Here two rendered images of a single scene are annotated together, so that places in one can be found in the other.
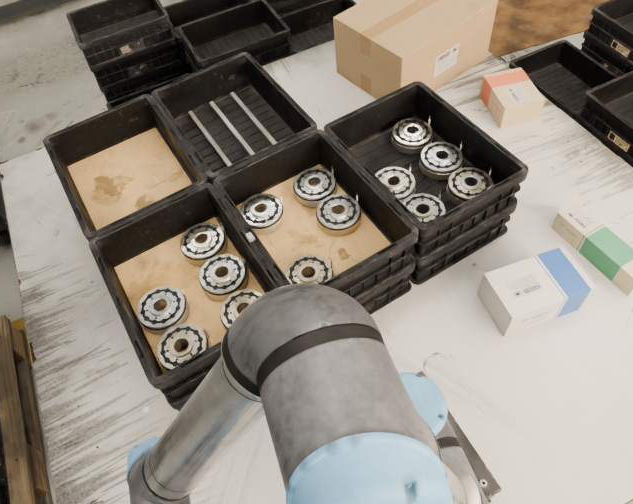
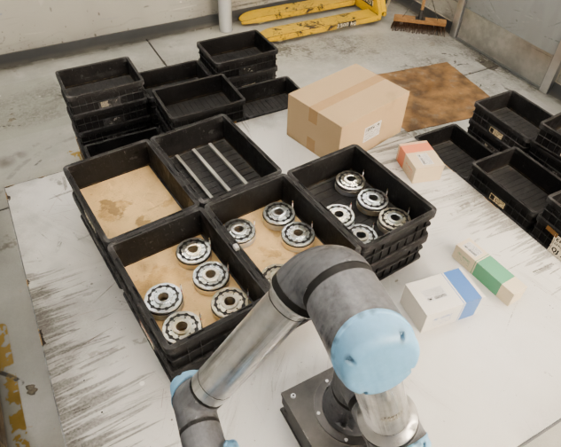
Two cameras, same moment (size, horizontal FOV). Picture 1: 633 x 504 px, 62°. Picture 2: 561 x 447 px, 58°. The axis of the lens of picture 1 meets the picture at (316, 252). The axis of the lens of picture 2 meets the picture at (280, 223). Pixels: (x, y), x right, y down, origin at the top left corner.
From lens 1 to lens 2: 0.36 m
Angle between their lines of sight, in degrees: 11
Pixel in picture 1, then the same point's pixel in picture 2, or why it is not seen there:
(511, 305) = (426, 307)
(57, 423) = (66, 393)
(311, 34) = (258, 104)
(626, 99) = (502, 170)
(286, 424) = (331, 309)
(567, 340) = (466, 336)
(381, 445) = (385, 314)
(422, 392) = not seen: hidden behind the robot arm
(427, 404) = not seen: hidden behind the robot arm
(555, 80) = (448, 153)
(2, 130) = not seen: outside the picture
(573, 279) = (469, 290)
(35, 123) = (6, 160)
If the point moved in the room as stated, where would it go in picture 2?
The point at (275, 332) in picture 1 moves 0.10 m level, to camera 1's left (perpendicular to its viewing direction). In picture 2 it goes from (319, 264) to (250, 271)
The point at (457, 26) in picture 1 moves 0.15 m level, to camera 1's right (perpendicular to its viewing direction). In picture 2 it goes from (381, 107) to (417, 105)
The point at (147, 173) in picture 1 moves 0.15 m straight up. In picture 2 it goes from (144, 199) to (136, 164)
